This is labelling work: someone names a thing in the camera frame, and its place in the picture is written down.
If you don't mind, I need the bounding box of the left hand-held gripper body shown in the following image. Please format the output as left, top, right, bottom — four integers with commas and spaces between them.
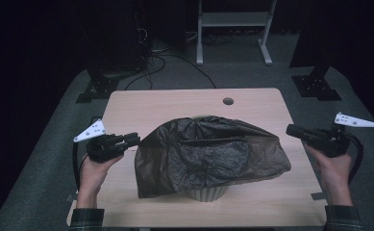
73, 118, 127, 164

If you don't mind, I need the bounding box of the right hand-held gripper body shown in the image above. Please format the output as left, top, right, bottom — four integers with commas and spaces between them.
305, 112, 374, 159

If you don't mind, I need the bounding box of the black plastic garbage bag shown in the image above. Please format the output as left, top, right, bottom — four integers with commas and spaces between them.
134, 115, 292, 199

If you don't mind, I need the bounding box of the green plastic trash bin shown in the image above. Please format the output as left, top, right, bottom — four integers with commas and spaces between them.
186, 185, 229, 203

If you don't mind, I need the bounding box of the person's right hand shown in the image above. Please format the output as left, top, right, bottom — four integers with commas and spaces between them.
304, 143, 354, 191

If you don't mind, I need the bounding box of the black stand base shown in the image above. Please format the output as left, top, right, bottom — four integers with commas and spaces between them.
75, 68, 120, 104
290, 64, 342, 102

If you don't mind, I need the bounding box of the dark equipment rack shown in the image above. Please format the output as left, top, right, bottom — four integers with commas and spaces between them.
89, 0, 151, 72

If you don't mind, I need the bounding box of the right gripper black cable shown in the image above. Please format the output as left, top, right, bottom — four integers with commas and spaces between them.
342, 132, 365, 186

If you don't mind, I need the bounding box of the looped black floor cable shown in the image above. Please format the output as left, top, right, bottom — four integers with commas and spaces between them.
124, 56, 167, 90

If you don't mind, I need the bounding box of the long black floor cable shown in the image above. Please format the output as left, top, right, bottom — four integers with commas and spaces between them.
152, 53, 217, 90

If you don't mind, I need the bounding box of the white metal stand frame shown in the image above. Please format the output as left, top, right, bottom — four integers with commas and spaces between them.
195, 0, 278, 66

